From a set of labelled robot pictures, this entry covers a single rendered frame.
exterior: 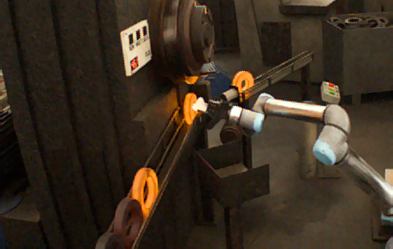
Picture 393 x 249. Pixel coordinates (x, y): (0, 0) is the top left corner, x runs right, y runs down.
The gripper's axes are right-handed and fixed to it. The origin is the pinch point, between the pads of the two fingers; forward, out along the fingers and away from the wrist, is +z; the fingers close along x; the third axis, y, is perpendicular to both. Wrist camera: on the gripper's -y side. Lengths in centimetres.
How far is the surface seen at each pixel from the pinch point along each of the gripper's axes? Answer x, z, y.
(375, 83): -201, -135, -14
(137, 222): 85, -4, -11
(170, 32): 21.6, 12.6, 41.3
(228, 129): -23.0, -19.5, -17.4
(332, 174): -63, -95, -47
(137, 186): 79, 0, 0
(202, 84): -20.0, 0.3, 5.2
